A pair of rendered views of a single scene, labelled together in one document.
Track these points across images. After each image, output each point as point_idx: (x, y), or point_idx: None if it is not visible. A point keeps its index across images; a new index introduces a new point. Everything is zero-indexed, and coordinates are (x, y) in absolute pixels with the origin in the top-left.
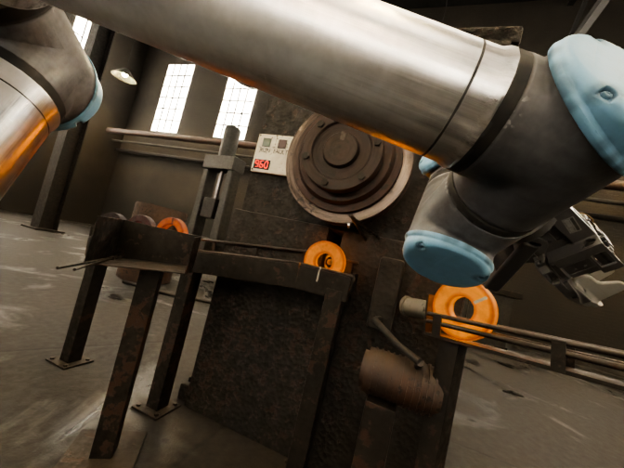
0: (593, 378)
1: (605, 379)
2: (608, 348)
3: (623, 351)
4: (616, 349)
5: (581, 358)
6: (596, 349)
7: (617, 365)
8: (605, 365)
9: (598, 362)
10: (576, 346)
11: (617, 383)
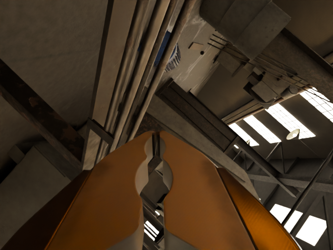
0: (113, 4)
1: (129, 13)
2: (177, 32)
3: (172, 46)
4: (175, 39)
5: (138, 2)
6: (149, 33)
7: (129, 46)
8: (129, 31)
9: (132, 25)
10: (156, 4)
11: (115, 29)
